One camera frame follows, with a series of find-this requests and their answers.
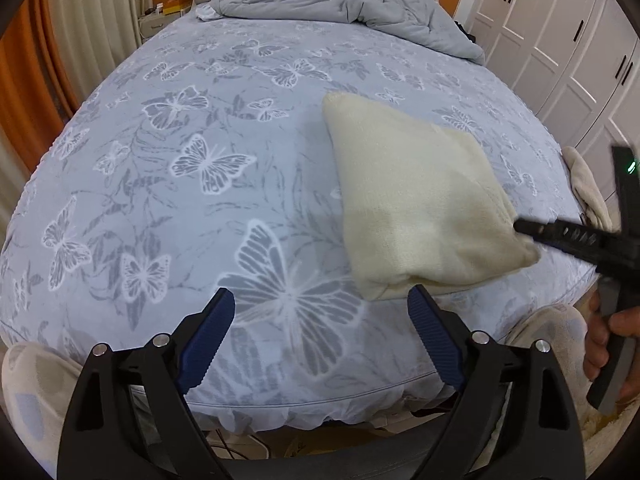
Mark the black clothing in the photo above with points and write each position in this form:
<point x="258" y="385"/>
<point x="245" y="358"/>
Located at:
<point x="467" y="30"/>

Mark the yellow box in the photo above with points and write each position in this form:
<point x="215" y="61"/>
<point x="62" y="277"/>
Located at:
<point x="177" y="7"/>

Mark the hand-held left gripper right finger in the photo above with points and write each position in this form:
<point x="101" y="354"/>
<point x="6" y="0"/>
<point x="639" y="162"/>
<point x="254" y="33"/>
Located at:
<point x="435" y="335"/>

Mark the cream cloth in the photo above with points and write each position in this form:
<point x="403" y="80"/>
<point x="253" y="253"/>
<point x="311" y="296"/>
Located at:
<point x="587" y="185"/>

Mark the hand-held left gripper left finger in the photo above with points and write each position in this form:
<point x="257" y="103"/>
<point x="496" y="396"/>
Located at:
<point x="205" y="345"/>

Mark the person's right hand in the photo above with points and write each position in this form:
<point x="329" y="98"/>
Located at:
<point x="595" y="340"/>

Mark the bed with butterfly print sheet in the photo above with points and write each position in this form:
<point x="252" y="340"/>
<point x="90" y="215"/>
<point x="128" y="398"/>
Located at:
<point x="200" y="235"/>

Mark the white ruffled pillow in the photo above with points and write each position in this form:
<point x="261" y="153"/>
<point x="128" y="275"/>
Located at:
<point x="206" y="11"/>

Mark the white nightstand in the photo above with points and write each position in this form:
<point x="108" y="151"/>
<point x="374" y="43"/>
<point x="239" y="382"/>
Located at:
<point x="157" y="22"/>

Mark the white sheer curtain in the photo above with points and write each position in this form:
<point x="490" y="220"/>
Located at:
<point x="95" y="20"/>

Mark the cream knit cardigan red buttons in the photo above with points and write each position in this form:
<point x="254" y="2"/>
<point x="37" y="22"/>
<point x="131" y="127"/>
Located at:
<point x="410" y="200"/>

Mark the white panelled wardrobe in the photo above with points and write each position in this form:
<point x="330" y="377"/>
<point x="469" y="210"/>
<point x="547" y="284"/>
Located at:
<point x="560" y="35"/>

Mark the orange curtain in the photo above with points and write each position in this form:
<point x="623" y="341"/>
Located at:
<point x="25" y="60"/>

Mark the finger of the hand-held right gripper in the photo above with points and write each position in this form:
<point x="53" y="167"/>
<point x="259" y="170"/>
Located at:
<point x="565" y="237"/>

